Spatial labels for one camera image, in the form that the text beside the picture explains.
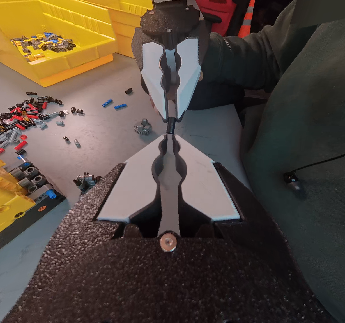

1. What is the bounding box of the yellow grey lego claw assembly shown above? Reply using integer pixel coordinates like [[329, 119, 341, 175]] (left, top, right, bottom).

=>
[[73, 172, 103, 197]]

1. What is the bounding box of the heap of mixed lego parts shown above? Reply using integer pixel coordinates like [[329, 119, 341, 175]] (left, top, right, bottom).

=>
[[10, 32, 77, 62]]

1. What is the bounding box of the person's right hand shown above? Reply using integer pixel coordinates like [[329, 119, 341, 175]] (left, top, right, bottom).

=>
[[185, 67, 245, 111]]

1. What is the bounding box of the pile of small lego pieces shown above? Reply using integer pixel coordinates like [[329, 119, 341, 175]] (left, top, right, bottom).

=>
[[0, 91, 64, 156]]

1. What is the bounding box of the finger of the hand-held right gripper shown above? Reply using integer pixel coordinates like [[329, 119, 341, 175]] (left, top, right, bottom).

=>
[[141, 42, 170, 121], [175, 38, 202, 121]]

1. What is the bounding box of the empty yellow storage bin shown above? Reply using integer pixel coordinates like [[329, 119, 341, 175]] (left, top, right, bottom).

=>
[[65, 0, 154, 59]]

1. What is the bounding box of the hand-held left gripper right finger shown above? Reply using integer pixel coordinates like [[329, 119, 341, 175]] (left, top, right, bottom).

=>
[[174, 134, 241, 222]]

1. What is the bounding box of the black drawstring cord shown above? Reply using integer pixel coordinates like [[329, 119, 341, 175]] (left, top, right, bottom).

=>
[[283, 153, 345, 191]]

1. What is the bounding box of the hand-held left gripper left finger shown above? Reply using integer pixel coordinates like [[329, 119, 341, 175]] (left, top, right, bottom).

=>
[[96, 134, 169, 223]]

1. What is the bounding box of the large yellow black lego model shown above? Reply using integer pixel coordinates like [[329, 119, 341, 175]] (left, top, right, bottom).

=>
[[0, 156, 66, 248]]

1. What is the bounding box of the orange traffic cone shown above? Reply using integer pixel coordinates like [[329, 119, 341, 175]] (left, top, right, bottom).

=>
[[237, 0, 256, 39]]

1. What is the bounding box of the grey lego gear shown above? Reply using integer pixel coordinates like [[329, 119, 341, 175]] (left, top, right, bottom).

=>
[[134, 118, 153, 136]]

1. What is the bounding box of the yellow bin with small parts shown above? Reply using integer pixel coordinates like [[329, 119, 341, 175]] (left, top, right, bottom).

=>
[[0, 0, 119, 88]]

